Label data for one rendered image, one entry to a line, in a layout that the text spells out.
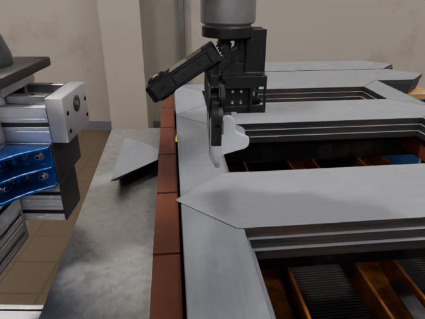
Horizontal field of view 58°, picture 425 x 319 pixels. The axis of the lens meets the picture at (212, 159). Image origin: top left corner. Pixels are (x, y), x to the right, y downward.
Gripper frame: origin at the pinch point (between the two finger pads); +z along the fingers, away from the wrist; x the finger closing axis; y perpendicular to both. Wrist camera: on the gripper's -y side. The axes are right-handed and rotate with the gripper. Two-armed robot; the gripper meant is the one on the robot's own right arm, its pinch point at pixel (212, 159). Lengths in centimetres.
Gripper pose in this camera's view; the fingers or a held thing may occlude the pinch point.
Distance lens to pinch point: 60.1
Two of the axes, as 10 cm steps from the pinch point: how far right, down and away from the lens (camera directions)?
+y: 9.9, -0.4, 0.9
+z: 0.0, 9.1, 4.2
